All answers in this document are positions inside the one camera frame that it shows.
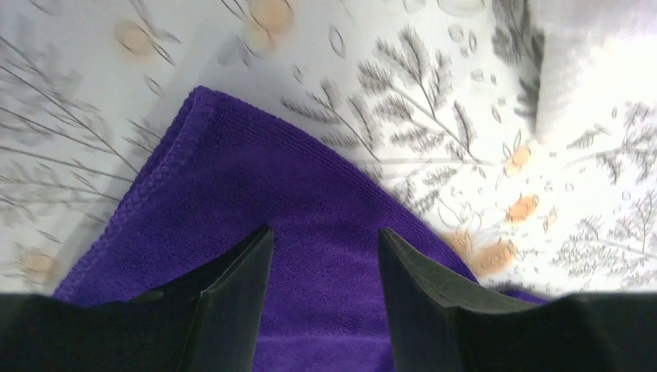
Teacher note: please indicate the purple microfibre towel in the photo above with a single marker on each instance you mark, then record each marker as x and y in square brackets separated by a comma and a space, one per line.
[225, 168]

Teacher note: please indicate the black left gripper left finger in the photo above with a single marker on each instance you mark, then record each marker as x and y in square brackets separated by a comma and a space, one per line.
[206, 320]

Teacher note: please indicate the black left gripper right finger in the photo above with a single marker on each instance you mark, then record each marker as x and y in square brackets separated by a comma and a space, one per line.
[440, 321]

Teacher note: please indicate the white crumpled towel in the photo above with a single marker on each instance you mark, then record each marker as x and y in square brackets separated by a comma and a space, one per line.
[596, 54]

